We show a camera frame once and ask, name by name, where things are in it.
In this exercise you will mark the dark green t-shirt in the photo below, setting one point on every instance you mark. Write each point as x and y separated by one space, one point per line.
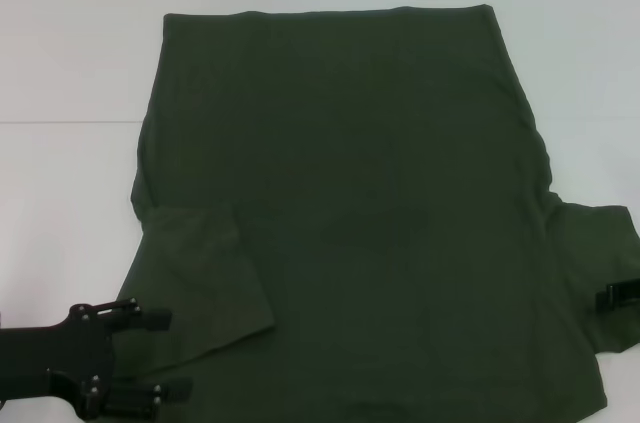
350 168

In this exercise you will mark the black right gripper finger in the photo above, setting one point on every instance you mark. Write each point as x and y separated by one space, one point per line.
620 298

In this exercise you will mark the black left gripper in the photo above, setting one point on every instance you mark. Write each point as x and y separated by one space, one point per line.
45 353

